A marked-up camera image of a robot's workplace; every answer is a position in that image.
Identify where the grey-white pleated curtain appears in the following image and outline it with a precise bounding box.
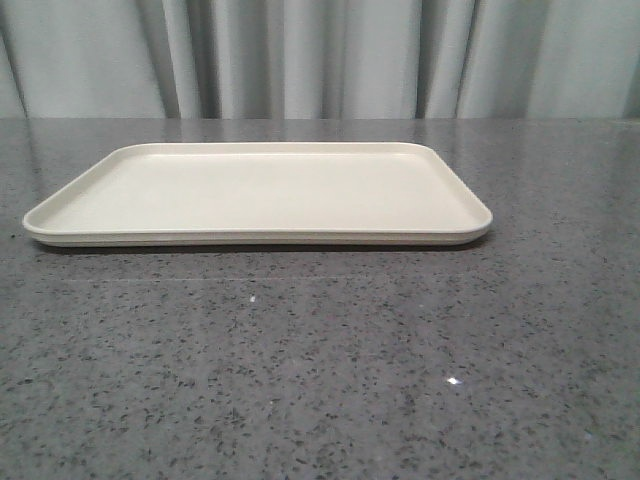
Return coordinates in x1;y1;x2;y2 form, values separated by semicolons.
1;1;639;119

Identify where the cream rectangular plastic tray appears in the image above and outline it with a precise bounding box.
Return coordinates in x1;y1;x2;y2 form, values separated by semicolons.
23;142;493;247

